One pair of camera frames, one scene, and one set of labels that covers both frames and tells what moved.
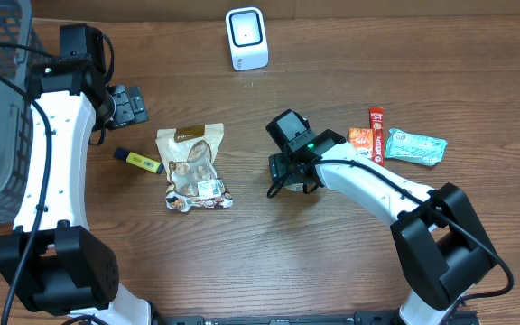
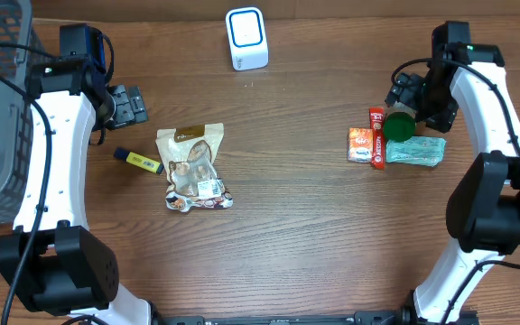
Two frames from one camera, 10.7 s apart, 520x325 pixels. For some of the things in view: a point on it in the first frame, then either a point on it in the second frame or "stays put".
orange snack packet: [361, 139] stays put
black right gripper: [277, 167] -> [404, 90]
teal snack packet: [414, 147] stays put
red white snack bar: [377, 125] stays put
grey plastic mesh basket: [6, 52] stays put
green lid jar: [295, 186] -> [399, 123]
